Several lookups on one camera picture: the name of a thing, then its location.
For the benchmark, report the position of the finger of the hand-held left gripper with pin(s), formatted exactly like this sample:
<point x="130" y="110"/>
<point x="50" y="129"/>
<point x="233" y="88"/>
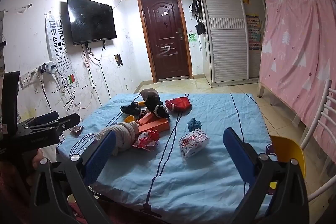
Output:
<point x="44" y="117"/>
<point x="67" y="121"/>

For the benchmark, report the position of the pink printed curtain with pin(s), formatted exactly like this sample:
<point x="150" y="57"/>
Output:
<point x="294" y="56"/>

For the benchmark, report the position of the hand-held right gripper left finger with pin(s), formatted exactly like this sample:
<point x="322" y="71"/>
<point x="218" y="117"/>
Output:
<point x="101" y="153"/>

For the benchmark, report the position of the brown wooden door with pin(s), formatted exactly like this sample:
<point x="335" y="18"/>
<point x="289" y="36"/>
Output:
<point x="165" y="43"/>

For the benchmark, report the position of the light blue bed sheet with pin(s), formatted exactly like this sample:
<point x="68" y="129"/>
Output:
<point x="183" y="182"/>

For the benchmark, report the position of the black crumpled cloth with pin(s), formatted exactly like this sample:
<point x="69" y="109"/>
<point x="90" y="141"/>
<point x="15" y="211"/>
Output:
<point x="130" y="108"/>

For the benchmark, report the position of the dark striped wrapper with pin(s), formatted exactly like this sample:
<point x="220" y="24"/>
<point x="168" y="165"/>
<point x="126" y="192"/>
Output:
<point x="142" y="115"/>

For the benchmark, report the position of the black wall television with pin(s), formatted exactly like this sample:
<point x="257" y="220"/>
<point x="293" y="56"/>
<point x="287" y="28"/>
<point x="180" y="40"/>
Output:
<point x="92" y="19"/>

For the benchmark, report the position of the red green card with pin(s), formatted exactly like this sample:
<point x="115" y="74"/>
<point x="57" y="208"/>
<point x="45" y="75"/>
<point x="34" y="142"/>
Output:
<point x="71" y="79"/>

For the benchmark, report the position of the open wall junction box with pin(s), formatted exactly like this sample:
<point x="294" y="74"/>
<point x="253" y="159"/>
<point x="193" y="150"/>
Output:
<point x="118" y="59"/>

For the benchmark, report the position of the white printed plastic bag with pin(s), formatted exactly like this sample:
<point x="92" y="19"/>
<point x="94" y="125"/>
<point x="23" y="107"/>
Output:
<point x="193" y="145"/>

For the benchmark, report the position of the eye chart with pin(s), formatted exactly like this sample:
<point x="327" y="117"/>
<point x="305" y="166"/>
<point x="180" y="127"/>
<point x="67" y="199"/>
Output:
<point x="59" y="50"/>

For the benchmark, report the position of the red white snack packet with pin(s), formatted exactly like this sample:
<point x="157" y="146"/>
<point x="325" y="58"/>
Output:
<point x="145" y="140"/>

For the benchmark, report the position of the small black hanging bag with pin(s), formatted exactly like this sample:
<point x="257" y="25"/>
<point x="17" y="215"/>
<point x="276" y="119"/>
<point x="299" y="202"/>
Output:
<point x="200" y="28"/>

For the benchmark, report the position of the large black hanging bag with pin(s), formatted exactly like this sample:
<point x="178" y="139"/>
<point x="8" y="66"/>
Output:
<point x="196" y="5"/>

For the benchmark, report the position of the small dark snack wrapper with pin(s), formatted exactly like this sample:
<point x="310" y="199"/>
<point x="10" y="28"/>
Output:
<point x="76" y="130"/>

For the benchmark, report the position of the red cloth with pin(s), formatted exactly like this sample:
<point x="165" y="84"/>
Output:
<point x="179" y="104"/>

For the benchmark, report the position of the small orange cylinder toy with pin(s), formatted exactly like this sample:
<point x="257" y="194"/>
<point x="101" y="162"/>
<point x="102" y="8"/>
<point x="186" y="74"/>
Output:
<point x="141" y="103"/>

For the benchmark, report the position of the white metal chair frame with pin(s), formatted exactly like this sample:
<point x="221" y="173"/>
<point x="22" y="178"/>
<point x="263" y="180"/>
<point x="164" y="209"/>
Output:
<point x="305" y="136"/>

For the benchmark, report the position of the white louvred wardrobe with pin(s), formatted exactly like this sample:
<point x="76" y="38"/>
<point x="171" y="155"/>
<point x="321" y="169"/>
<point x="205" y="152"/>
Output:
<point x="228" y="56"/>

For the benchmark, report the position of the white wall socket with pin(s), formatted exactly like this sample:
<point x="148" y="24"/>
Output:
<point x="26" y="79"/>

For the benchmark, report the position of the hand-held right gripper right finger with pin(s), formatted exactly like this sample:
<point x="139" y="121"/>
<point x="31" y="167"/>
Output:
<point x="237" y="153"/>

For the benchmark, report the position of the yellow cup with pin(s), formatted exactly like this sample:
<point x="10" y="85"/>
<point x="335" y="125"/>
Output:
<point x="129" y="119"/>

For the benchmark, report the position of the grey cloth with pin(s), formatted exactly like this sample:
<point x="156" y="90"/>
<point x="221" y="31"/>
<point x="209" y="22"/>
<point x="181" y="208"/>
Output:
<point x="148" y="92"/>

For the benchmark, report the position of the yellow chair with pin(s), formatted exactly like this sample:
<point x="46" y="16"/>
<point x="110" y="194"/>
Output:
<point x="286" y="150"/>

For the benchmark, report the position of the black white cloth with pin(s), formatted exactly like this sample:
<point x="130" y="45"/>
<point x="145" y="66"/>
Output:
<point x="155" y="104"/>

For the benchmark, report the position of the colourful grid wall poster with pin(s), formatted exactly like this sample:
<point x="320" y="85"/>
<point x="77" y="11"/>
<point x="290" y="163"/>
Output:
<point x="253" y="35"/>

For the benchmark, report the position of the round white plug-in device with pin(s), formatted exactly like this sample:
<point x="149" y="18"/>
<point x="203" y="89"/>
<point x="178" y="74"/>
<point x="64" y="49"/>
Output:
<point x="50" y="68"/>

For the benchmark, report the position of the beige rolled cloth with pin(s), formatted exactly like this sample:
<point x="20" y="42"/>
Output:
<point x="123" y="134"/>

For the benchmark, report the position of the person's left forearm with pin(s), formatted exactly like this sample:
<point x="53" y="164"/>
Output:
<point x="13" y="187"/>

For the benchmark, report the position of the person's left hand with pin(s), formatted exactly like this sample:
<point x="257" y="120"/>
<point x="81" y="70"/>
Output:
<point x="40" y="155"/>

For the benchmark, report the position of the blue knitted cloth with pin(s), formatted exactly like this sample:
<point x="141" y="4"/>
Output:
<point x="194" y="123"/>

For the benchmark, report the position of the orange box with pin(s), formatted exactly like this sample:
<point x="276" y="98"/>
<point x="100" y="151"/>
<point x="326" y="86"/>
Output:
<point x="158" y="124"/>
<point x="150" y="117"/>

